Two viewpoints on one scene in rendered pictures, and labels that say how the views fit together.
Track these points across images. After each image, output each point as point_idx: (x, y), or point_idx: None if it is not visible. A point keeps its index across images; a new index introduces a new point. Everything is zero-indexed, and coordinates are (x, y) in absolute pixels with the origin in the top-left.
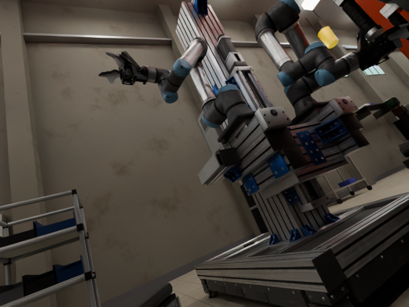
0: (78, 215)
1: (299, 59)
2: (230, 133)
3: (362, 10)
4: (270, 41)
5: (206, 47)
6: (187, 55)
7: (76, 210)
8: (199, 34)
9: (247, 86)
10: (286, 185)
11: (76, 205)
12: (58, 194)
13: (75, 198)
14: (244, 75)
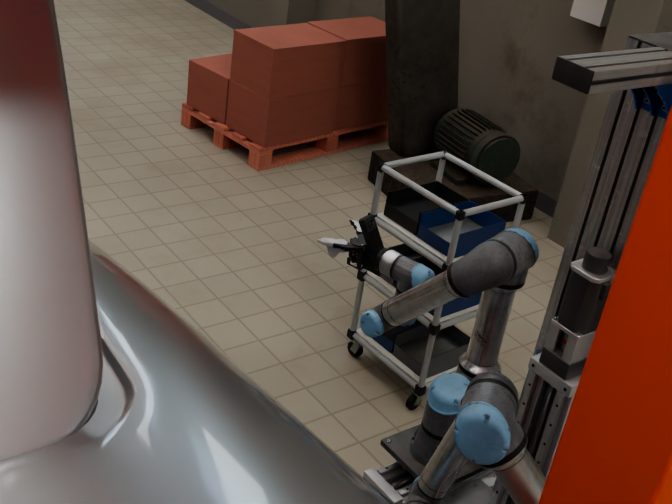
0: (449, 254)
1: (409, 503)
2: None
3: None
4: (448, 430)
5: (468, 294)
6: (397, 306)
7: (450, 244)
8: (582, 192)
9: (519, 411)
10: None
11: (452, 237)
12: (443, 204)
13: (455, 226)
14: (549, 387)
